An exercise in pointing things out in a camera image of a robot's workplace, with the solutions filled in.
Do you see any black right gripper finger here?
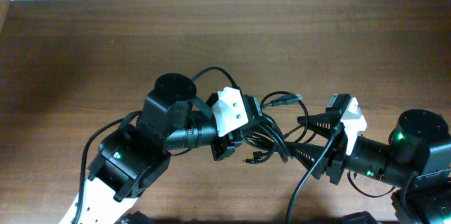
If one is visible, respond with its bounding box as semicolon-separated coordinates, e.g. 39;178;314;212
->
297;113;338;136
288;143;331;180

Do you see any thin black usb cable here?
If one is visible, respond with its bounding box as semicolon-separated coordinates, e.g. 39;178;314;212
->
260;93;304;109

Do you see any thick black cable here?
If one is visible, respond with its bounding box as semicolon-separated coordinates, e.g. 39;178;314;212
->
241;90;318;165

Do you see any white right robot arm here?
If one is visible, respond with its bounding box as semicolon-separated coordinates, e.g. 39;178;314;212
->
288;109;450;223

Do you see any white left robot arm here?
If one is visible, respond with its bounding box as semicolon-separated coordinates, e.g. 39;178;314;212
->
61;73;250;223

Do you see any black left camera cable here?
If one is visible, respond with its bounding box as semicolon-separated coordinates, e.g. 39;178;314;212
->
70;66;240;224

